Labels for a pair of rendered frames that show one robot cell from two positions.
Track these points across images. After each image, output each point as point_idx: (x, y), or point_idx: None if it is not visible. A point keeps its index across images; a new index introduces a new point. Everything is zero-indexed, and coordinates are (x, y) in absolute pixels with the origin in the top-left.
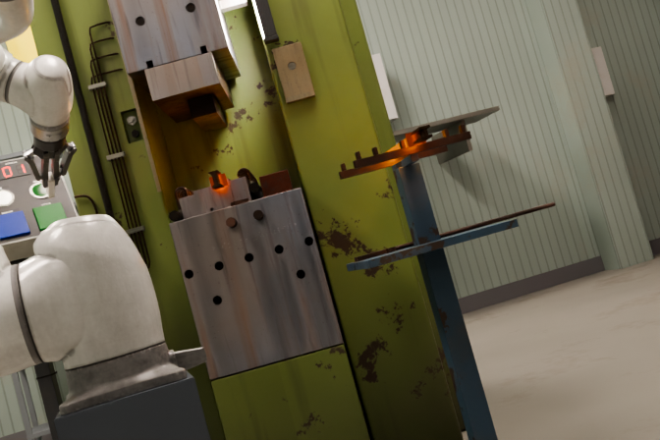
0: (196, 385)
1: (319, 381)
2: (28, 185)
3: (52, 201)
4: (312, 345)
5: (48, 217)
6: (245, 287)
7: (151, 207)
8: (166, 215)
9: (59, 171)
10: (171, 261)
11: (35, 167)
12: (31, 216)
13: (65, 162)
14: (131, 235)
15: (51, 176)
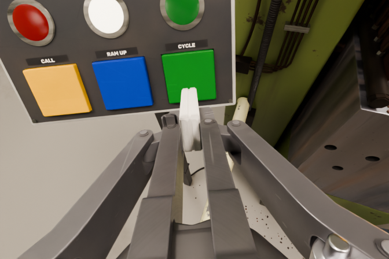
0: (271, 132)
1: (361, 214)
2: None
3: (199, 42)
4: (384, 210)
5: (186, 82)
6: (377, 176)
7: (338, 5)
8: (348, 23)
9: (224, 146)
10: (311, 69)
11: (123, 224)
12: (158, 70)
13: (261, 199)
14: (288, 32)
15: (195, 137)
